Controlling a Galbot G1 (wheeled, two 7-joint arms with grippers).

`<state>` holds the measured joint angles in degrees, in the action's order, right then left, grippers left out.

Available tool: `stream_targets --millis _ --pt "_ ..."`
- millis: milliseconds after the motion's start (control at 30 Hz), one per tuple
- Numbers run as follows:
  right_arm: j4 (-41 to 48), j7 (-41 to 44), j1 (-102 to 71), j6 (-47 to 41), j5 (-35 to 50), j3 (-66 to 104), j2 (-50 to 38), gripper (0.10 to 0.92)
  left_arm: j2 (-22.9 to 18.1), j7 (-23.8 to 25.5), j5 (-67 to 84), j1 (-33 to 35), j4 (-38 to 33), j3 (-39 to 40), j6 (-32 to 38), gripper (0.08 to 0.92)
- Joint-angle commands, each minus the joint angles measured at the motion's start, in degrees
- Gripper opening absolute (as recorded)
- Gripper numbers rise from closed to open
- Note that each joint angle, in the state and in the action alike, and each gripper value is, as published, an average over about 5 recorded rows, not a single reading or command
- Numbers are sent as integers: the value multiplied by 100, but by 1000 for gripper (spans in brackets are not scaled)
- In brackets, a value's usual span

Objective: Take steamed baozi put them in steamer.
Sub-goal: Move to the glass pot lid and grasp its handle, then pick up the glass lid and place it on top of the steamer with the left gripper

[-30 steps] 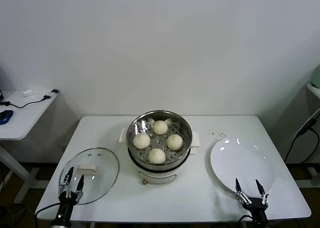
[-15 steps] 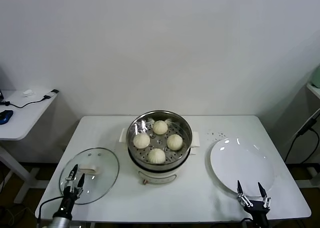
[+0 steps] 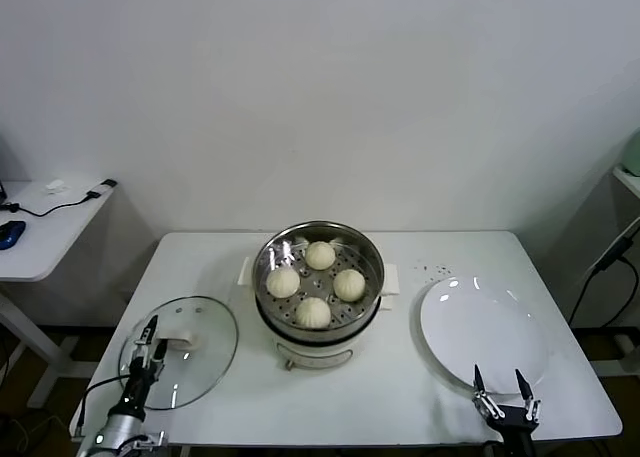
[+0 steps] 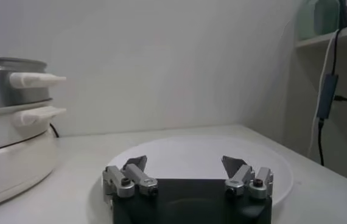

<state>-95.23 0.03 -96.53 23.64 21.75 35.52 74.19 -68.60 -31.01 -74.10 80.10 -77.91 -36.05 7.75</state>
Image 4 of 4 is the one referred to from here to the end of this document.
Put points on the pale green container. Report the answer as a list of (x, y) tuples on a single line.
[(313, 18)]

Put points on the white electric cooker base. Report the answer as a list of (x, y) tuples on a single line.
[(9, 167)]

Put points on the white desk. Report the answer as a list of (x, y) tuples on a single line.
[(328, 38)]

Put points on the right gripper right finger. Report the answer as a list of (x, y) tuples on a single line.
[(243, 178)]

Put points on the large white plate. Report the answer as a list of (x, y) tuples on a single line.
[(191, 152)]

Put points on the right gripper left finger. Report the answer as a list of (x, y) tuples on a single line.
[(137, 178)]

